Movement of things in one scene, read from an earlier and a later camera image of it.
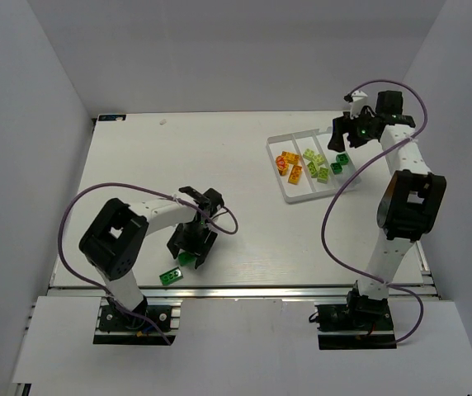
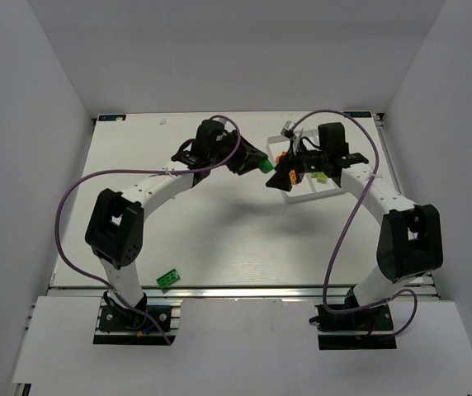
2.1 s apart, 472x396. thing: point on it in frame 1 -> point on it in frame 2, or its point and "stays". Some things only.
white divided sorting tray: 305,166 stays
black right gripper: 346,129 -> 299,166
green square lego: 185,258 -> 265,166
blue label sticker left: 110,117 stays
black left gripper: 192,240 -> 239,153
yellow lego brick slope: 295,175 stays
